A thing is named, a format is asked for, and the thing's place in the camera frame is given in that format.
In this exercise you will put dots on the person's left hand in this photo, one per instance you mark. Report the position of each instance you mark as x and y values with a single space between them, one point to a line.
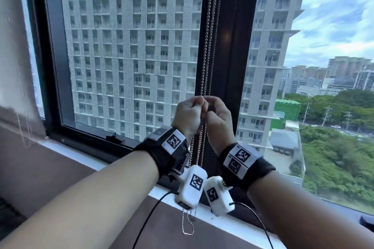
185 117

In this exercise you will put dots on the person's right hand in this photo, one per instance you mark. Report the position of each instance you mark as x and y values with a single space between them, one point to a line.
222 129

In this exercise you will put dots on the person's left forearm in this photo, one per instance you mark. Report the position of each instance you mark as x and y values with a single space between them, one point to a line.
81 199

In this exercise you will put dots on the black left wristband with markers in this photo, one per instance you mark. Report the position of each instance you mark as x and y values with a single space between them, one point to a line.
157 152

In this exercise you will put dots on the black wristband with markers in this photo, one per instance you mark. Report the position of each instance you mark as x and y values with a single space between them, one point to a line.
251 170
157 152

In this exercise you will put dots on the black right wristband with markers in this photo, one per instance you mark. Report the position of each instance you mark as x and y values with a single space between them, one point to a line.
251 170

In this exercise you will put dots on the green roofed building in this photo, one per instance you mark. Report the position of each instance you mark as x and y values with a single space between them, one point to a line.
287 113

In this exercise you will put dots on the black window latch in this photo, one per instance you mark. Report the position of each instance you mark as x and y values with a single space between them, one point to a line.
115 138
367 222

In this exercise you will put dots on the tall grey apartment building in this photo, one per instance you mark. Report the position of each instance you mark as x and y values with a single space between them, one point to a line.
131 38

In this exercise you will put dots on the distant city buildings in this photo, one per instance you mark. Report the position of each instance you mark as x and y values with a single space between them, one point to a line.
342 73

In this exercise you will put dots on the frosted window pane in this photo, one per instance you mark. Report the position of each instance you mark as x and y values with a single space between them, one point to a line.
17 53

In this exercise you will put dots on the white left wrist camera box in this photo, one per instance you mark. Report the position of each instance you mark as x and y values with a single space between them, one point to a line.
191 187

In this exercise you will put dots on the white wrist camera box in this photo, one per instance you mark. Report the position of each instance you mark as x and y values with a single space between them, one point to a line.
217 199
191 187

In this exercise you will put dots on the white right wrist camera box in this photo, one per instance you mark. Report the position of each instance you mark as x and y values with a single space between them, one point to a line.
217 199

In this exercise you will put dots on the black window frame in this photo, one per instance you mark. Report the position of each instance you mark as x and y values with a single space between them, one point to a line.
236 38

